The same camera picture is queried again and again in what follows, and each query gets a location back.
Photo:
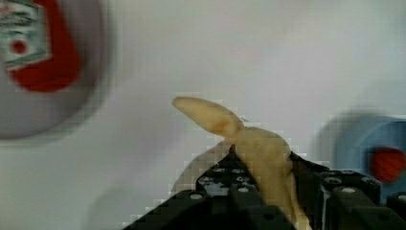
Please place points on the yellow peeled banana toy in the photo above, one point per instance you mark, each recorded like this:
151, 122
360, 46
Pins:
265, 154

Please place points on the blue bowl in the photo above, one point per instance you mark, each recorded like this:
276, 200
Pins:
356, 145

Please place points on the red ketchup bottle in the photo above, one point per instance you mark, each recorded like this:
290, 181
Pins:
37, 48

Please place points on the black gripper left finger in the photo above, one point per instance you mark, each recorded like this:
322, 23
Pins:
225, 197

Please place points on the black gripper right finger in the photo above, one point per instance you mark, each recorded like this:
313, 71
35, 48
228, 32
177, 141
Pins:
344, 199

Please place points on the red watermelon slice toy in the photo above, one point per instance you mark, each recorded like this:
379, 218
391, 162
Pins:
387, 164

